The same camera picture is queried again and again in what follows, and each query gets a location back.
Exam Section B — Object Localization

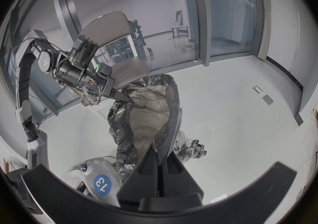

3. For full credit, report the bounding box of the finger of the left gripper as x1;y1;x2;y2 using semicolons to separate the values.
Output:
110;89;131;102

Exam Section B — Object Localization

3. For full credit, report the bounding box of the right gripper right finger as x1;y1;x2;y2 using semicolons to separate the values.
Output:
159;152;205;212

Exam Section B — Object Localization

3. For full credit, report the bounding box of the black plastic bag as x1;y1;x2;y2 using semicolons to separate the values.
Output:
107;74;192;189

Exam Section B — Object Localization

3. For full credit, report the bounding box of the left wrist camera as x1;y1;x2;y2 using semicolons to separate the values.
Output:
96;63;113;79

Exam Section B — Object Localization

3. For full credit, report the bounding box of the black plastic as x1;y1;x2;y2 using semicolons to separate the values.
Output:
185;139;207;161

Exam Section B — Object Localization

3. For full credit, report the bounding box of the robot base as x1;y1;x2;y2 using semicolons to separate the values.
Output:
61;157;122;206

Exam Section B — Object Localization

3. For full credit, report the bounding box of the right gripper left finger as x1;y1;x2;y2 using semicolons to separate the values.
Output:
116;144;159;208

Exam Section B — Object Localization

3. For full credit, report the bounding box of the grey white-legged chair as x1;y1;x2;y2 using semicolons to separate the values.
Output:
79;12;151;122

